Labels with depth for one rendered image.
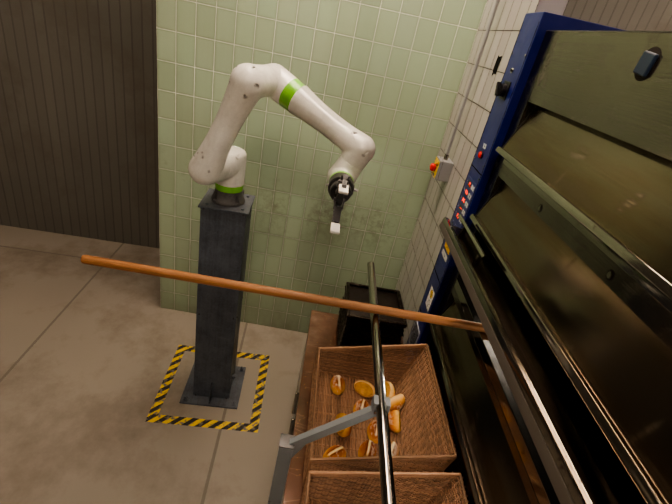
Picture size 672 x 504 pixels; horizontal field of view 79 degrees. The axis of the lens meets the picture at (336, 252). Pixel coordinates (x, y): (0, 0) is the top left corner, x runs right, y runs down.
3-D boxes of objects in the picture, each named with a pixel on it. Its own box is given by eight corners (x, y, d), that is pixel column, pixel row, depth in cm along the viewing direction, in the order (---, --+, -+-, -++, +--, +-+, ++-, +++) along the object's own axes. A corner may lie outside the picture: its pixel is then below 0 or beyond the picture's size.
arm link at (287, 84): (245, 86, 156) (258, 55, 149) (264, 85, 166) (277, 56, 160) (282, 114, 154) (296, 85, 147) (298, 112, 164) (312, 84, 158)
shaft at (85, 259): (79, 264, 131) (78, 256, 130) (84, 260, 134) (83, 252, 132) (585, 351, 142) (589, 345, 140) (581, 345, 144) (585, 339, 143)
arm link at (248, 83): (176, 173, 165) (230, 53, 135) (204, 165, 178) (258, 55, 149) (199, 195, 164) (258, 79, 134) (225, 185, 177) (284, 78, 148)
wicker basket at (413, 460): (412, 385, 196) (429, 342, 182) (434, 507, 146) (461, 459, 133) (311, 370, 192) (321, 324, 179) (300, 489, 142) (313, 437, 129)
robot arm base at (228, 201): (220, 183, 204) (221, 172, 201) (250, 188, 206) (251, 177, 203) (207, 203, 181) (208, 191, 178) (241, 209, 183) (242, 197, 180)
